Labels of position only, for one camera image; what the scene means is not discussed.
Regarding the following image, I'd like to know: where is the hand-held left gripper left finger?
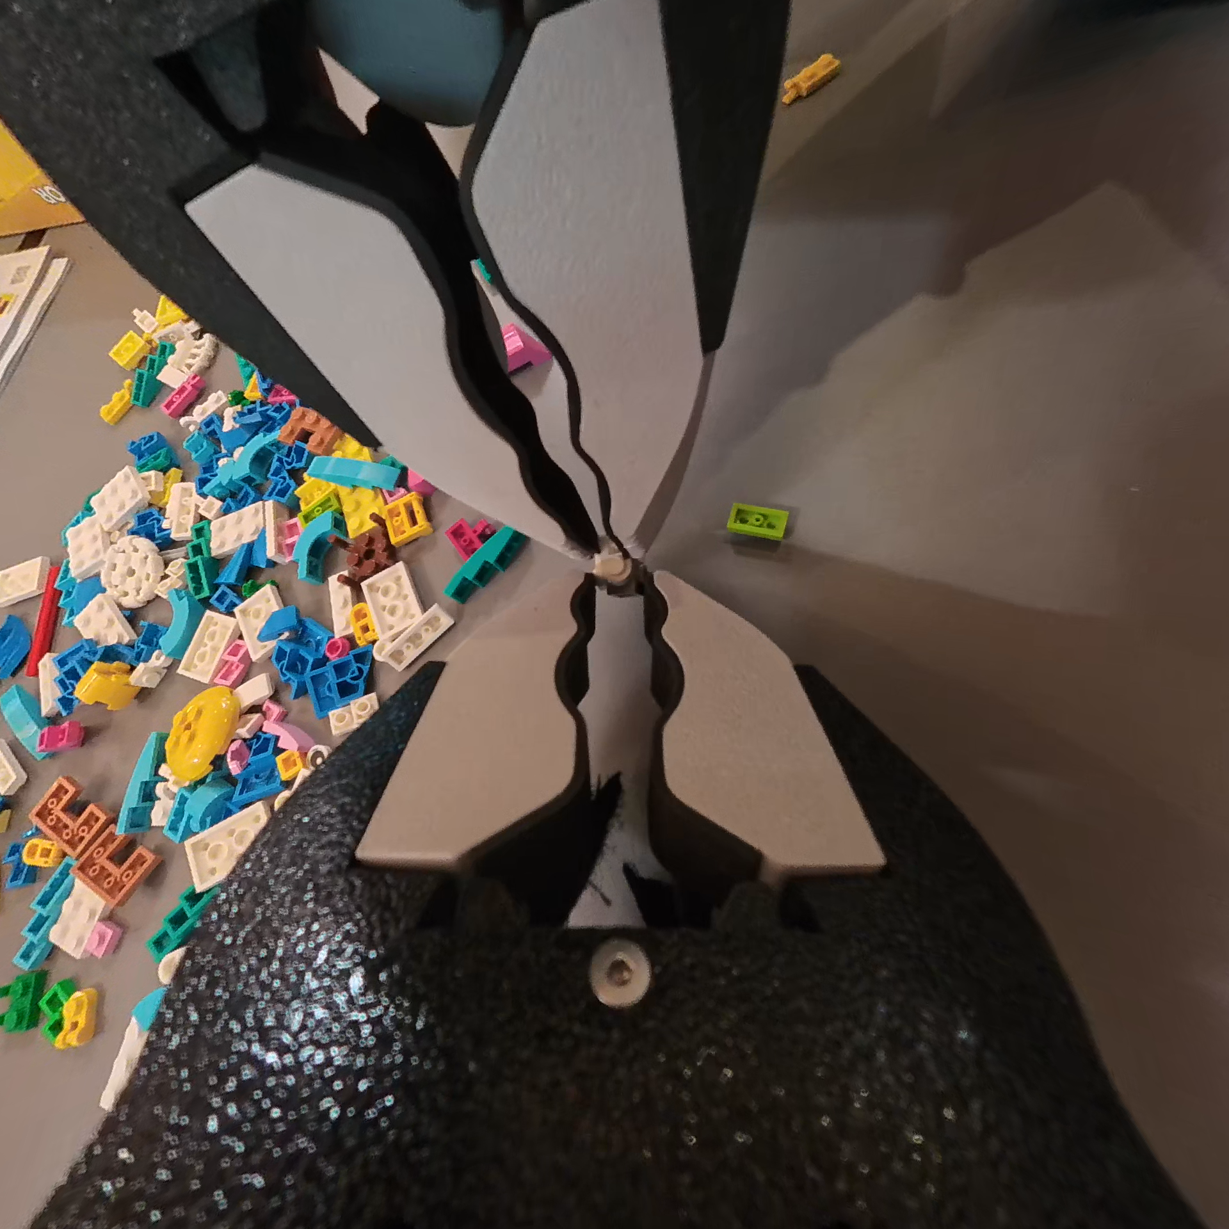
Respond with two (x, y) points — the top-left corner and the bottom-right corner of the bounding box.
(355, 573), (601, 877)

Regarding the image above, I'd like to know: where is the lego instruction booklet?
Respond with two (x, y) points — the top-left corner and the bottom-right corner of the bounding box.
(0, 253), (72, 395)
(0, 244), (54, 331)

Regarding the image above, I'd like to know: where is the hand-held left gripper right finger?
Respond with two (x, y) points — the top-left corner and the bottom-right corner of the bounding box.
(642, 570), (886, 883)

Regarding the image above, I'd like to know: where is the pile of mixed lego bricks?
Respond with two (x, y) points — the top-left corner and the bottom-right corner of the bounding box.
(0, 296), (530, 1115)

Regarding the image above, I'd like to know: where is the yellow lego set box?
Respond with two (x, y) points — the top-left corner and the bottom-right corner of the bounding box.
(0, 119), (89, 238)

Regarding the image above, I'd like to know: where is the teal stepped lego wedge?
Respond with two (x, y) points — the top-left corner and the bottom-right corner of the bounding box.
(443, 527), (530, 607)

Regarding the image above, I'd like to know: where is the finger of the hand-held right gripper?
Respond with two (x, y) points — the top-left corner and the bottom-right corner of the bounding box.
(458, 0), (795, 560)
(180, 95), (597, 553)

